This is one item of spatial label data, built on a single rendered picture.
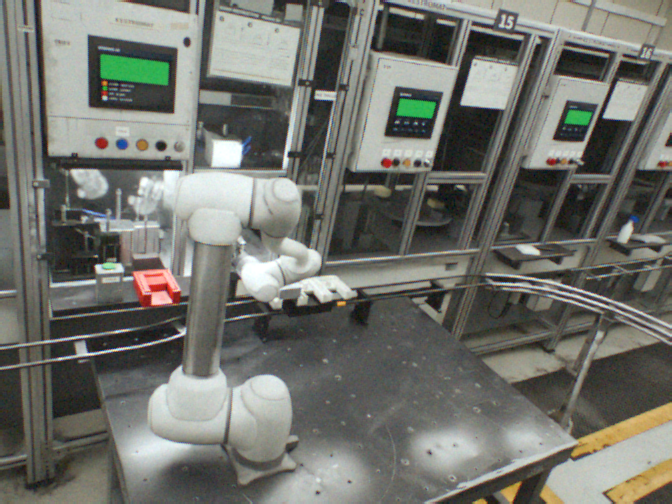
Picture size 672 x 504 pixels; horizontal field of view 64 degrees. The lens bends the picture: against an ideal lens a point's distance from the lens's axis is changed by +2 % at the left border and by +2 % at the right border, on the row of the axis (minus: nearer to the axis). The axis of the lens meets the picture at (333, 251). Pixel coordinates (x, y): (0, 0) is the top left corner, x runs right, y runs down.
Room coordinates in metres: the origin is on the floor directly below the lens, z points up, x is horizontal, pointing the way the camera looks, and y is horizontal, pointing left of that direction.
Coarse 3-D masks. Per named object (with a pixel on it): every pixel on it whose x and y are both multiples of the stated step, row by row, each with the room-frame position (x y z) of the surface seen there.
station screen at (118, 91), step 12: (108, 48) 1.57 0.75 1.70; (120, 48) 1.59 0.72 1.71; (96, 60) 1.55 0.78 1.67; (144, 60) 1.63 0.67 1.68; (156, 60) 1.65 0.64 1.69; (168, 60) 1.67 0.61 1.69; (168, 72) 1.67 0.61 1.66; (108, 84) 1.57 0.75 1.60; (120, 84) 1.59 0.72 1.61; (132, 84) 1.61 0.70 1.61; (144, 84) 1.63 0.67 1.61; (156, 84) 1.65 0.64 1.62; (168, 84) 1.67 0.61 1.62; (108, 96) 1.57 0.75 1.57; (120, 96) 1.59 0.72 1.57; (132, 96) 1.61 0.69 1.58; (144, 96) 1.63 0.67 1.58; (156, 96) 1.65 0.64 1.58; (168, 96) 1.67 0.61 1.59
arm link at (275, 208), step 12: (264, 180) 1.30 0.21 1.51; (276, 180) 1.27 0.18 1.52; (288, 180) 1.28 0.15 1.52; (252, 192) 1.25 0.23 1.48; (264, 192) 1.25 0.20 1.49; (276, 192) 1.23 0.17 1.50; (288, 192) 1.25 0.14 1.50; (252, 204) 1.23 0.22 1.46; (264, 204) 1.24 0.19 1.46; (276, 204) 1.23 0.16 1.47; (288, 204) 1.24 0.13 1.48; (300, 204) 1.30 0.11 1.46; (252, 216) 1.23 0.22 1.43; (264, 216) 1.24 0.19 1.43; (276, 216) 1.24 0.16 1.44; (288, 216) 1.25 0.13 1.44; (264, 228) 1.27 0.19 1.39; (276, 228) 1.28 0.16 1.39; (288, 228) 1.30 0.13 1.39
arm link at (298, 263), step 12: (264, 240) 1.38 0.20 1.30; (276, 240) 1.35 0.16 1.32; (288, 240) 1.52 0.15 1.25; (276, 252) 1.45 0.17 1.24; (288, 252) 1.51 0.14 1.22; (300, 252) 1.58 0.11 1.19; (312, 252) 1.75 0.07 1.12; (288, 264) 1.67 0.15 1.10; (300, 264) 1.65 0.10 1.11; (312, 264) 1.71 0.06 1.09; (288, 276) 1.67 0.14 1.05; (300, 276) 1.68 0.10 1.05
